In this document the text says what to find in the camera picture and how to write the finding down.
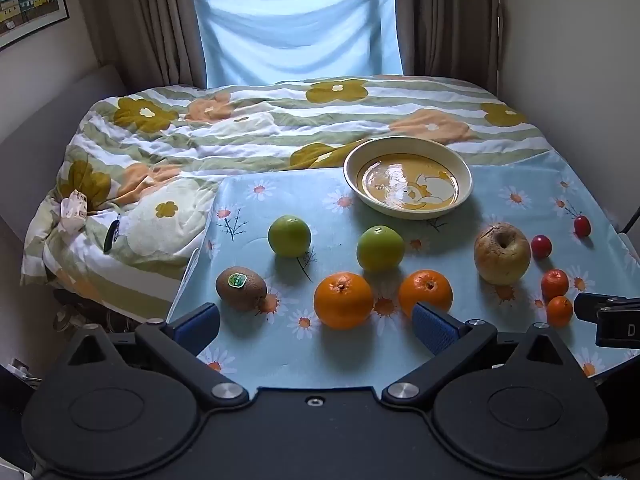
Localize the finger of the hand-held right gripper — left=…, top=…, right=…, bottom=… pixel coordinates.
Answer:
left=574, top=292, right=640, bottom=322

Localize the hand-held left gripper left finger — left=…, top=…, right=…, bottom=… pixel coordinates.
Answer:
left=65, top=302, right=249, bottom=408

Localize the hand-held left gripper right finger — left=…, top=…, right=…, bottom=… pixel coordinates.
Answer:
left=382, top=301, right=572, bottom=408

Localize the large orange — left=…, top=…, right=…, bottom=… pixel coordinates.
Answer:
left=313, top=271, right=375, bottom=331
left=398, top=269, right=454, bottom=319

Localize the brown kiwi with green sticker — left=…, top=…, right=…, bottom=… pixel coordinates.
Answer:
left=215, top=266, right=268, bottom=311

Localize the green apple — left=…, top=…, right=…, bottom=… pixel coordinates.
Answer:
left=356, top=225, right=406, bottom=273
left=268, top=215, right=312, bottom=259

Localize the large yellow-brown apple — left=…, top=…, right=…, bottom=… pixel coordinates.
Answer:
left=474, top=222, right=531, bottom=286

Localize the cream bowl with yellow print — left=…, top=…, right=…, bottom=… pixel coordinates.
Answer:
left=343, top=136, right=473, bottom=220

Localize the light blue daisy tablecloth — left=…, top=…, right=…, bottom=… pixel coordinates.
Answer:
left=167, top=149, right=635, bottom=391

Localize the black key fob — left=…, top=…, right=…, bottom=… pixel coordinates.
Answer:
left=102, top=214, right=122, bottom=254

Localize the white tissue packet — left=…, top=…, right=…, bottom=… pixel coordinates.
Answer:
left=57, top=189, right=90, bottom=234

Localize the striped floral blanket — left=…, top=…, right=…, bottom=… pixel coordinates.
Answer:
left=20, top=75, right=558, bottom=322

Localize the brown curtain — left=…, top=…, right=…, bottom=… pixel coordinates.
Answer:
left=75, top=0, right=209, bottom=97
left=392, top=0, right=506, bottom=96

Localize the light blue window cloth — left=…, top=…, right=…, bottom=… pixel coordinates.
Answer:
left=192, top=0, right=405, bottom=89

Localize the black cable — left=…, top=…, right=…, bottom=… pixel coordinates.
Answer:
left=619, top=199, right=640, bottom=235

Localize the framed wall picture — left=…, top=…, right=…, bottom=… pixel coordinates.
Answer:
left=0, top=0, right=70, bottom=51

